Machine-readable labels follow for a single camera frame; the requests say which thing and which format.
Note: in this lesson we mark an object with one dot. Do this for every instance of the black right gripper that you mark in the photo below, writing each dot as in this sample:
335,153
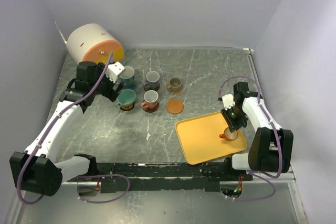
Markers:
233,125

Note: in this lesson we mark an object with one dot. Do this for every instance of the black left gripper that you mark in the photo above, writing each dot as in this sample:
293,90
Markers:
111,93

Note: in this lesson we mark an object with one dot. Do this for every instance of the teal cup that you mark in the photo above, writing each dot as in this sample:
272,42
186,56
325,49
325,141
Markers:
126,98

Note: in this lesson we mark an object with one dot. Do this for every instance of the large white blue-handled mug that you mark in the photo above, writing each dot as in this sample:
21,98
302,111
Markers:
128,75

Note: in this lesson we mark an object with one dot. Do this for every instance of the orange copper cup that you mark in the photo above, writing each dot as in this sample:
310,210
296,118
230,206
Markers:
228,135

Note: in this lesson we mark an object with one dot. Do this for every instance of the blue round coaster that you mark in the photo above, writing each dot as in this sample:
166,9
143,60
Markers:
131,86

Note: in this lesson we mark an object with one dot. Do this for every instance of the yellow black-rimmed coaster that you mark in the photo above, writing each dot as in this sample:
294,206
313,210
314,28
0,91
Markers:
127,108

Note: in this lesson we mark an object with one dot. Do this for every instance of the dark brown wooden coaster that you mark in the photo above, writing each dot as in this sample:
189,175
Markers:
148,88

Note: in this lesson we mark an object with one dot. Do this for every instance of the white pink cup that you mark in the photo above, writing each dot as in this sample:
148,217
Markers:
150,100

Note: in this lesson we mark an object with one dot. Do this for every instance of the dark walnut wooden coaster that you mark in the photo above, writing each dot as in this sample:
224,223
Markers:
150,110

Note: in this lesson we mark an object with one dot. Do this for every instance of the white grey-handled cup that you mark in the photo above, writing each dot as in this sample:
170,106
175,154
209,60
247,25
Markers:
152,79

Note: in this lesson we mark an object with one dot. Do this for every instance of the yellow plastic tray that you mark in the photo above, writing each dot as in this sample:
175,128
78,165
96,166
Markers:
200,141

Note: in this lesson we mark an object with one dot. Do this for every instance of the tan wooden coaster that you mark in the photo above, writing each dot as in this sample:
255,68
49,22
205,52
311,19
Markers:
174,90

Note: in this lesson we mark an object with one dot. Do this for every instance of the grey yellow-handled cup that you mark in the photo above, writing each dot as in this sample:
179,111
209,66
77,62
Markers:
175,82

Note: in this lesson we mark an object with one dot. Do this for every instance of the light orange wooden coaster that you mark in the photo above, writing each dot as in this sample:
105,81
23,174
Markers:
175,106

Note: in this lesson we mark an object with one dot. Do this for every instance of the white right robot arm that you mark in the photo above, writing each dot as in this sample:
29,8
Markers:
271,148

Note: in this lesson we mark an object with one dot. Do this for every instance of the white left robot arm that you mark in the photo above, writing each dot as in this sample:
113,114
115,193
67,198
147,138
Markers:
35,170

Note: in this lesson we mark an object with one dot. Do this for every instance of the white cylindrical drawer cabinet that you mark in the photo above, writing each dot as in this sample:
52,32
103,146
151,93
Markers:
91,42

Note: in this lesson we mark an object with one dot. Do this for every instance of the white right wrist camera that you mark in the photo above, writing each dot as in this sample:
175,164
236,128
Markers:
228,101

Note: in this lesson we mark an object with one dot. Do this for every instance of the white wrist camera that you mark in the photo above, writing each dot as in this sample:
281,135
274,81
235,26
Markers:
114,71
228,101

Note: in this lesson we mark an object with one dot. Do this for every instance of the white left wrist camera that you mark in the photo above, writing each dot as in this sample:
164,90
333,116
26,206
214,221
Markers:
114,71

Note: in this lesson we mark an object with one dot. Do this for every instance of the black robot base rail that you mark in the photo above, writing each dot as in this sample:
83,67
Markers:
210,177

